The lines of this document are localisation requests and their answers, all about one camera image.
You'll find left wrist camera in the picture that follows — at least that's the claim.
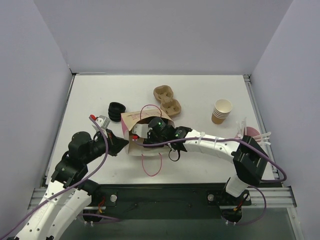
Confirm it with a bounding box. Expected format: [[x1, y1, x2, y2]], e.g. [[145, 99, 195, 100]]
[[89, 114, 111, 132]]

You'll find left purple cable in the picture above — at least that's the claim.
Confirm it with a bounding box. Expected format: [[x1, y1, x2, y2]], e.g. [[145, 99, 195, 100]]
[[0, 117, 123, 240]]

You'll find aluminium frame rail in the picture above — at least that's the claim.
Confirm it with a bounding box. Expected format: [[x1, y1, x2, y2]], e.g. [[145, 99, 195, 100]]
[[243, 74, 297, 208]]

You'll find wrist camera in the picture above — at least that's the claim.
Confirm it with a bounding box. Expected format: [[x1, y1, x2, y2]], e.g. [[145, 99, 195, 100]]
[[131, 123, 149, 141], [89, 114, 111, 132]]

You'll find brown pulp cup carrier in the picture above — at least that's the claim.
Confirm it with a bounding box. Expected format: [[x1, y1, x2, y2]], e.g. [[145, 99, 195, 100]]
[[153, 85, 182, 117]]

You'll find pink cup with straws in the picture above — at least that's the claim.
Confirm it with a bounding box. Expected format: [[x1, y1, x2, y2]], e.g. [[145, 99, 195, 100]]
[[235, 117, 271, 146]]

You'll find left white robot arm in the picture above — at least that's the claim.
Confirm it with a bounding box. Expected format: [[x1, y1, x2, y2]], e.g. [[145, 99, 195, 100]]
[[4, 129, 129, 240]]

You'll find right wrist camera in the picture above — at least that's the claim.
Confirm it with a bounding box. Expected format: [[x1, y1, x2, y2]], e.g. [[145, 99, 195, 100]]
[[131, 123, 149, 141]]

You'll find purple cable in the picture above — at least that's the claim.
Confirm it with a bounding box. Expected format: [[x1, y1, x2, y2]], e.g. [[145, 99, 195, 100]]
[[0, 117, 123, 240], [136, 136, 288, 227]]

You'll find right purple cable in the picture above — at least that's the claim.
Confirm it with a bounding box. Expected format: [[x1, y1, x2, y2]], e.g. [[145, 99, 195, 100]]
[[136, 136, 288, 227]]

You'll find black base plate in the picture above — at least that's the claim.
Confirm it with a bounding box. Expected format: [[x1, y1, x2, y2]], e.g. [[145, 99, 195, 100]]
[[84, 183, 252, 220]]

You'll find stack of brown paper cups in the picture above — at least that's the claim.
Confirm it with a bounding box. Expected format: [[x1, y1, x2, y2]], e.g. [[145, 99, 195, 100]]
[[211, 99, 233, 125]]

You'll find cream and pink paper bag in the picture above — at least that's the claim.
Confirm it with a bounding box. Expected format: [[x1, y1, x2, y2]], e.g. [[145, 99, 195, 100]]
[[120, 104, 176, 177]]

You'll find stack of black lids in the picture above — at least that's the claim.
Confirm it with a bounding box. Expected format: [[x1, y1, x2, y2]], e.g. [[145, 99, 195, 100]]
[[108, 102, 126, 123]]

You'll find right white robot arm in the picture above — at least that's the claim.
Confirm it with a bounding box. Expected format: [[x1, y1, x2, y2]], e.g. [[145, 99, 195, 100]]
[[142, 117, 268, 204]]

